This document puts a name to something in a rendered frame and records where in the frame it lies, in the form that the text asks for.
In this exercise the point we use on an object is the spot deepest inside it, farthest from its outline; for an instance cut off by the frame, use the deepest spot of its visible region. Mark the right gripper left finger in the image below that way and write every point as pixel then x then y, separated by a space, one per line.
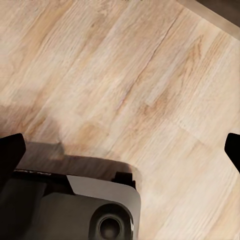
pixel 12 150

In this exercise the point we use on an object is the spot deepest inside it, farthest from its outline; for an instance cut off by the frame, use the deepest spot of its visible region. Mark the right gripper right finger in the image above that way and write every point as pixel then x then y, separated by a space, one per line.
pixel 232 149

